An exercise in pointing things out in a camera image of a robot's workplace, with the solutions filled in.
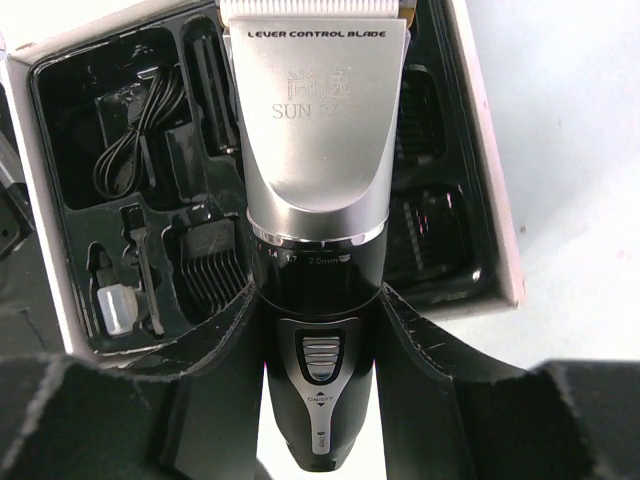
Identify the small clear oil bottle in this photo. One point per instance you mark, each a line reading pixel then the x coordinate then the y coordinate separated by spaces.
pixel 117 302

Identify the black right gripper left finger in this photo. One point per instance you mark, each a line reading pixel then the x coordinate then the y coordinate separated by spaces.
pixel 189 410

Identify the black clipper guard comb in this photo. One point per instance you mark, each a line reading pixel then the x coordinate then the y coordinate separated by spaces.
pixel 210 266

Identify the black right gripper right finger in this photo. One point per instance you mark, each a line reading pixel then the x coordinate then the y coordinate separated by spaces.
pixel 449 411

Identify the white box with black tray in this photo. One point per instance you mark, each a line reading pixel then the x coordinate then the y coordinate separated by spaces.
pixel 127 130

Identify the silver black hair clipper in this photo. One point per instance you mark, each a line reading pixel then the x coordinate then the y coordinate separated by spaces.
pixel 317 87

